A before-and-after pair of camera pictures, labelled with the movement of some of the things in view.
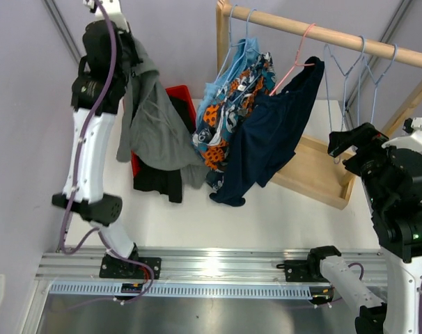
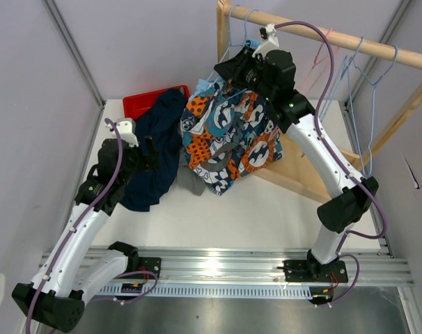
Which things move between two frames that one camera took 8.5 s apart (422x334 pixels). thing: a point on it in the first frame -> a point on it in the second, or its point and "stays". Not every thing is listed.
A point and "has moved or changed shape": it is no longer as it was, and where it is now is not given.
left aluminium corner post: x=63 y=30 stays
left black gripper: x=127 y=36 -> x=147 y=162
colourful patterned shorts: x=213 y=133 has moved or changed shape
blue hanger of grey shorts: x=346 y=75 -> x=352 y=64
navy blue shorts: x=265 y=145 -> x=161 y=120
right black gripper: x=365 y=137 -> x=233 y=69
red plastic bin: x=176 y=90 -> x=136 y=105
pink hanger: x=295 y=64 -> x=315 y=62
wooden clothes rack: x=314 y=171 stays
